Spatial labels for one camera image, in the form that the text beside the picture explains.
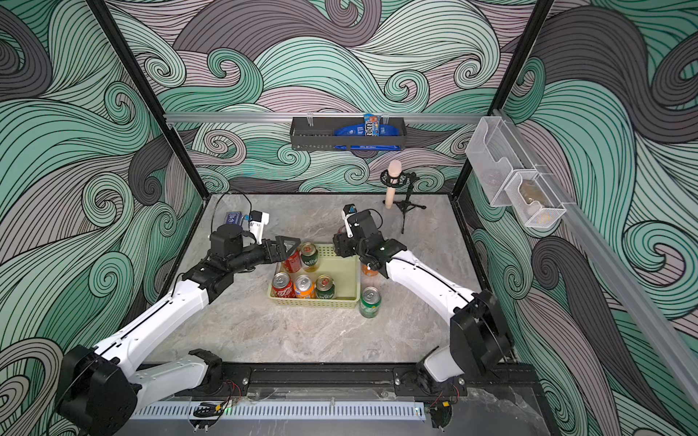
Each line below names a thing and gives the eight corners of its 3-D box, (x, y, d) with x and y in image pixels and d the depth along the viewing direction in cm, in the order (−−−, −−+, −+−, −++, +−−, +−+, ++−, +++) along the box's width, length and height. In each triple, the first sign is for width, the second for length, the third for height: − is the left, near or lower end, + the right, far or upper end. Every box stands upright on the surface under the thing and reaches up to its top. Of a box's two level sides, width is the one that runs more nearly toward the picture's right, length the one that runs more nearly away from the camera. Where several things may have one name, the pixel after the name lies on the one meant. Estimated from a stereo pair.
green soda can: (359, 319, 87) (361, 305, 78) (359, 301, 90) (360, 286, 82) (378, 319, 87) (382, 305, 78) (376, 301, 90) (380, 286, 82)
